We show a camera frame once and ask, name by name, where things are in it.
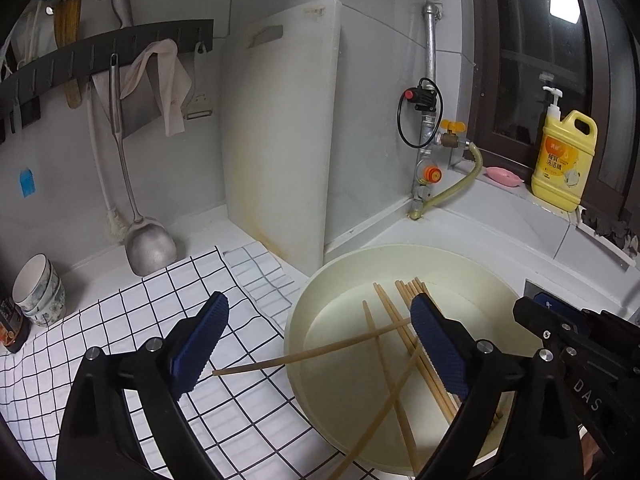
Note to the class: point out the blue wall sticker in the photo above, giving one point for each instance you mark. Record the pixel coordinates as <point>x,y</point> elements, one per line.
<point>27,182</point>

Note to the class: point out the orange knob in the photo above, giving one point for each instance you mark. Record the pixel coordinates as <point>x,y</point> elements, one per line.
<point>430,176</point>

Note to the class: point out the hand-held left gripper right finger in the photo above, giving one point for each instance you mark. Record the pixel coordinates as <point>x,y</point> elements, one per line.
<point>440,350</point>

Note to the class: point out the cream plastic basin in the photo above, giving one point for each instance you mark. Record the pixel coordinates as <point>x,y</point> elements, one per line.
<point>340,320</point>

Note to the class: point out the white peeler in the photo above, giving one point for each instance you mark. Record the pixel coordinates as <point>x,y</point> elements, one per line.
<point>200,105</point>

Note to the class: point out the white cutting board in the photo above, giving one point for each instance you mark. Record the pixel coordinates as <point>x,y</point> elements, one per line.
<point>280,135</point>

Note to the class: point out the metal water pipe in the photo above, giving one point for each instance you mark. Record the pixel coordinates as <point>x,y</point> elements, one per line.
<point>430,60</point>

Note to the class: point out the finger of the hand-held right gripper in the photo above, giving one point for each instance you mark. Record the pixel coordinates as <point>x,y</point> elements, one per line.
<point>537,320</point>
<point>555,304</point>

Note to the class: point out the beige hanging cloth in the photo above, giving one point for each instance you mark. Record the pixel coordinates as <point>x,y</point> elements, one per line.
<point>170,80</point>

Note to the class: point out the pile of wooden chopsticks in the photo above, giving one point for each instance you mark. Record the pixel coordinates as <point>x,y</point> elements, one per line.
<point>422,360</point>

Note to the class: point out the steel cleaver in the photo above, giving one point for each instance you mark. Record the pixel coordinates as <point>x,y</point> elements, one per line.
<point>140,115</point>

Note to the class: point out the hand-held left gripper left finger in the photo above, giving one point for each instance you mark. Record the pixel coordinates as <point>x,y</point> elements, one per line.
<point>200,345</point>

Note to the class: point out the dark window frame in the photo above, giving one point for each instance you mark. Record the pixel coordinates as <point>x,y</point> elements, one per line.
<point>482,60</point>

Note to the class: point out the yellow detergent bottle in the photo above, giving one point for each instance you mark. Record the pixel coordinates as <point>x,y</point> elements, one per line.
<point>565,170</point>

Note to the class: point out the person's right hand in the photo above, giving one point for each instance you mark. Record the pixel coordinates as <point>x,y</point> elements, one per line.
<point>592,455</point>

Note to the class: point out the metal ladle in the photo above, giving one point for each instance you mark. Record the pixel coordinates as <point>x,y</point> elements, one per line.
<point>120,2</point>
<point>150,250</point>

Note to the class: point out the pink soap dish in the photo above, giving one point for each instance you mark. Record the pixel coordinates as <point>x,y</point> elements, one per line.
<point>504,176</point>

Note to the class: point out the dark grey wall rack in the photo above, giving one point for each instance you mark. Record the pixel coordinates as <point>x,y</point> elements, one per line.
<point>125,42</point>

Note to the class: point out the white black checkered cloth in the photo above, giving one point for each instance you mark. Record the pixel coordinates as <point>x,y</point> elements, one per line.
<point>240,410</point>

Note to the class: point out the wooden spatula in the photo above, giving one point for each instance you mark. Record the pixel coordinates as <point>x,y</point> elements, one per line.
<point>67,20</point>

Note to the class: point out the dark sauce bottle red cap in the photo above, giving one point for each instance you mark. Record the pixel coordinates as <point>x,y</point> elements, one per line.
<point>12,330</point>

